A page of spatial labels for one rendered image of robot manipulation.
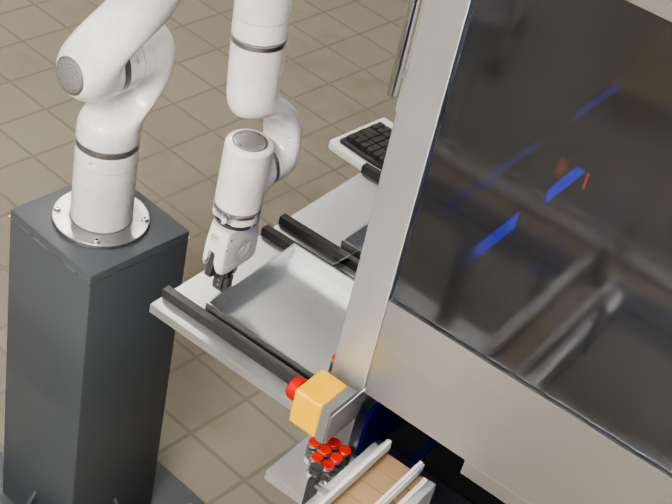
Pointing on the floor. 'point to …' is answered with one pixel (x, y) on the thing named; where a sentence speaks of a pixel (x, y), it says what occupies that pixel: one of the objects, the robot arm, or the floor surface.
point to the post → (399, 192)
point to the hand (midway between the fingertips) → (222, 280)
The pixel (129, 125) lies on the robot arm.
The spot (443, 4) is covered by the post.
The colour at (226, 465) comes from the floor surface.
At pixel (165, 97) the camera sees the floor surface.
